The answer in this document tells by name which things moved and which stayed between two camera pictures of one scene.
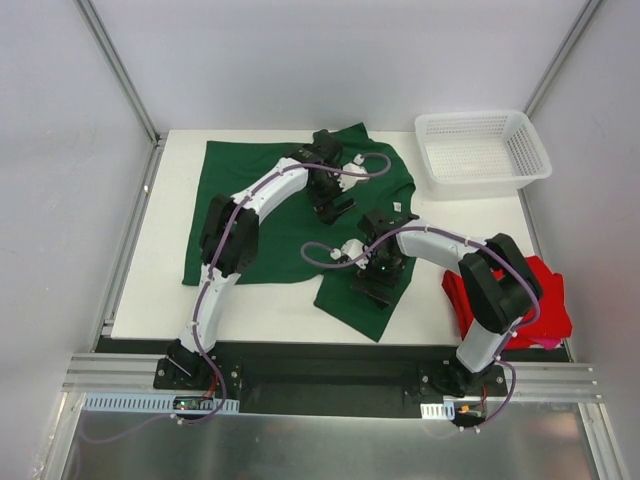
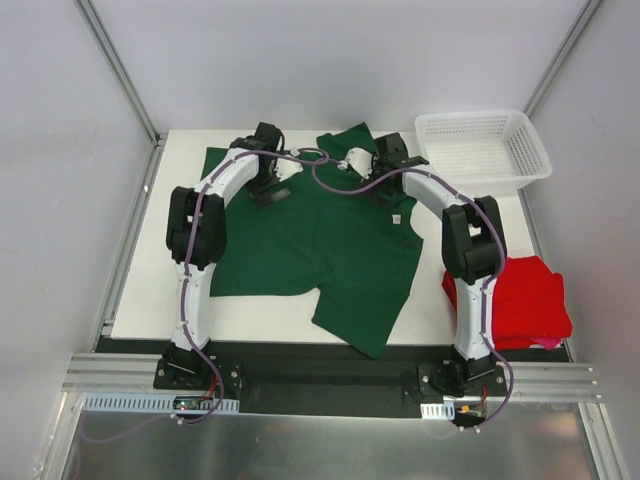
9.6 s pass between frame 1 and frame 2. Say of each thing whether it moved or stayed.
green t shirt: moved
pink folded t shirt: stayed
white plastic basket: stayed
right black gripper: moved
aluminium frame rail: stayed
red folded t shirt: stayed
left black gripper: moved
